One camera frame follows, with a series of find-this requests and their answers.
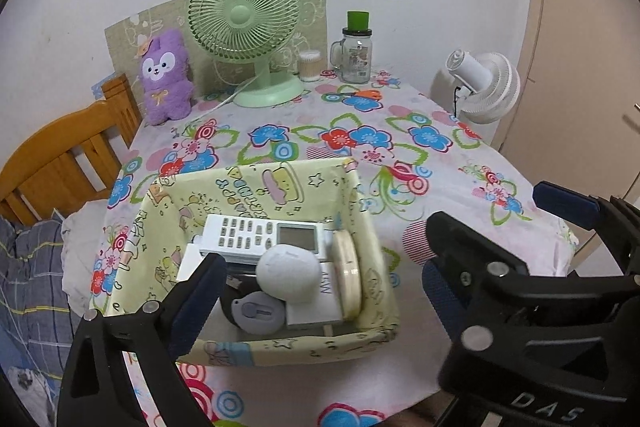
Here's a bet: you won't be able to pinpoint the white 45W charger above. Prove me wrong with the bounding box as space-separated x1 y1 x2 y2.
285 262 343 331

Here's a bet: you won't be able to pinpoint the orange scissors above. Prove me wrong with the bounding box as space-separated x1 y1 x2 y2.
341 89 382 101

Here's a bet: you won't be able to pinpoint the cotton swab container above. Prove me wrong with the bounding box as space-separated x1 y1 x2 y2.
297 50 322 82

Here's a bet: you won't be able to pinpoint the white square charger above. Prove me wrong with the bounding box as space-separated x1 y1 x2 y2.
176 243 207 282

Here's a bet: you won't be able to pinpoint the wooden chair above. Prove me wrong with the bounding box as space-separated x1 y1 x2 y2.
0 74 142 227

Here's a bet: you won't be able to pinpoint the yellow cartoon storage box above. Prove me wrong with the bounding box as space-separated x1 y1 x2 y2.
106 158 399 366

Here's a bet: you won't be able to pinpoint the beige cartoon backboard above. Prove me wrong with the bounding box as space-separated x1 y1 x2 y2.
104 0 328 104

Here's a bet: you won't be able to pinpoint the purple plush bunny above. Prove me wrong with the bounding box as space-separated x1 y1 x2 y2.
138 28 194 126

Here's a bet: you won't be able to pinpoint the plaid blue bedding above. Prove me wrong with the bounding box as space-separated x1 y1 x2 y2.
1 219 79 426

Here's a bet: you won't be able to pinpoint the glass jar green lid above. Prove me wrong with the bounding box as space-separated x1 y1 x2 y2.
329 11 372 84

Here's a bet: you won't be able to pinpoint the lavender round gadget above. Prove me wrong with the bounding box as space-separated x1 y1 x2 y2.
231 291 285 336

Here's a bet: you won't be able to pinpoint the white remote control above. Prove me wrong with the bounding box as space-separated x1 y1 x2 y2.
193 215 333 265

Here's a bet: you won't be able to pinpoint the green desk fan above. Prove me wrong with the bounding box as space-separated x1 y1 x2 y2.
189 0 303 108

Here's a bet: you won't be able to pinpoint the cream round compact mirror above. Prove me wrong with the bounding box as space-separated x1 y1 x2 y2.
331 230 362 321

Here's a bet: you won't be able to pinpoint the white standing fan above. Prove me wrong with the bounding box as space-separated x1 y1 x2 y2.
430 49 521 124

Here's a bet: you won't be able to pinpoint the floral tablecloth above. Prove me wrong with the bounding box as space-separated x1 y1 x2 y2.
90 72 577 426

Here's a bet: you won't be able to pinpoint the beige door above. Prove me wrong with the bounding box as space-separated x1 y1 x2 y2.
500 0 639 202

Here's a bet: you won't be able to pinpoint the white earbud case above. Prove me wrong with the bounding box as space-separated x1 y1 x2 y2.
256 244 322 303

